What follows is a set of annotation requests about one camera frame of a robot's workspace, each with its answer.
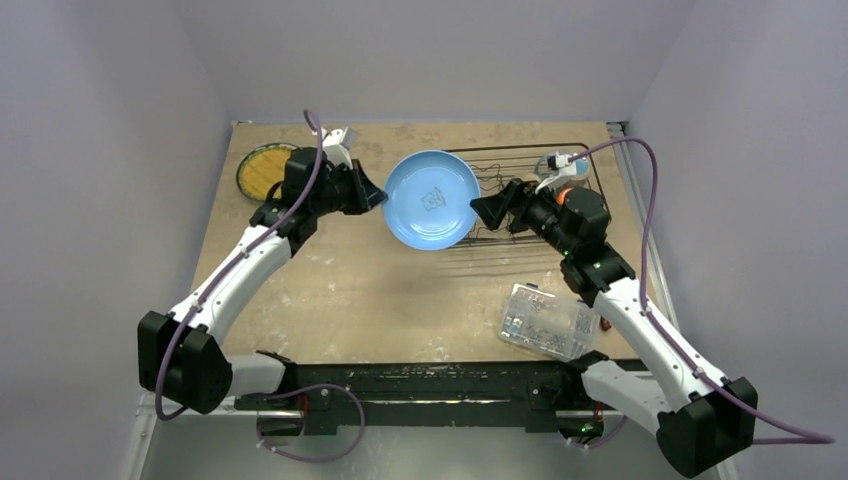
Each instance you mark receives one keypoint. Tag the yellow green-rimmed plate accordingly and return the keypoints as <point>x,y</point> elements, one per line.
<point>262,168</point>

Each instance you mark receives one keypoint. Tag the black base frame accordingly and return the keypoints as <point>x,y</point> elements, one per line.
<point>542,396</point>

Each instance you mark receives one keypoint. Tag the clear plastic screw box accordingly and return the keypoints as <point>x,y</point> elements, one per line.
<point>549,325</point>

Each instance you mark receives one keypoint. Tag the aluminium rail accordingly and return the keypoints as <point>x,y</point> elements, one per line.
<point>661,296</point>

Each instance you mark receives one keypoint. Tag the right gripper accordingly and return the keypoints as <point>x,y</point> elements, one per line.
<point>515,208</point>

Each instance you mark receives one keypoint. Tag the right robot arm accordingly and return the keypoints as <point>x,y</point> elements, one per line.
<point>697,415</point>

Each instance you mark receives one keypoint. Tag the light blue plate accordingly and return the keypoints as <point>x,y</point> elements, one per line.
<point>429,194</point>

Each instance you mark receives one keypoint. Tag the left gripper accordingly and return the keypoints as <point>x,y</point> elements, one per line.
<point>366,195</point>

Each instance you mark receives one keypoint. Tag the orange cup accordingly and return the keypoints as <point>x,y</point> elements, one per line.
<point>561,196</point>

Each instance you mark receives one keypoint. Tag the blue butterfly mug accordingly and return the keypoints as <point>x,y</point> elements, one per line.
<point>561,163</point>

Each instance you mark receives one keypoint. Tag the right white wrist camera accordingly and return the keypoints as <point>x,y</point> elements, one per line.
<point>546,181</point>

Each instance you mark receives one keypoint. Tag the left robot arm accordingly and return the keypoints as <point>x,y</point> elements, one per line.
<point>179,352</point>

